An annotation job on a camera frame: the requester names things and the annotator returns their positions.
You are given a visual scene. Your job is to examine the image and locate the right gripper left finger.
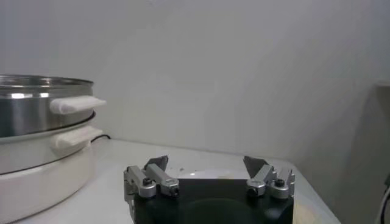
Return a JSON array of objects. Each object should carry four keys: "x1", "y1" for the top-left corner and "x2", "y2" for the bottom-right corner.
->
[{"x1": 123, "y1": 155, "x2": 180, "y2": 201}]

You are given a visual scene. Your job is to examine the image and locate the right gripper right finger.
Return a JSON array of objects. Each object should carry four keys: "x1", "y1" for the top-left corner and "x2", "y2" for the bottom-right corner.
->
[{"x1": 243, "y1": 155, "x2": 296, "y2": 200}]

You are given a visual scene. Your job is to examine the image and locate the white electric cooker base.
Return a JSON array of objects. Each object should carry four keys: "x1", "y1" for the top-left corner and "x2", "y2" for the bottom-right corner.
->
[{"x1": 0, "y1": 120, "x2": 104, "y2": 224}]

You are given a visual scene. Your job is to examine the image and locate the black cooker power cable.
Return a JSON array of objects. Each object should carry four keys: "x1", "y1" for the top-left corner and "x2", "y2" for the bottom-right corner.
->
[{"x1": 90, "y1": 134, "x2": 112, "y2": 143}]

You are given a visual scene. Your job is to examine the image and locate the black cable with adapter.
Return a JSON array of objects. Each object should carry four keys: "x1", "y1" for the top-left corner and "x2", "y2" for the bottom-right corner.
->
[{"x1": 377, "y1": 173, "x2": 390, "y2": 224}]

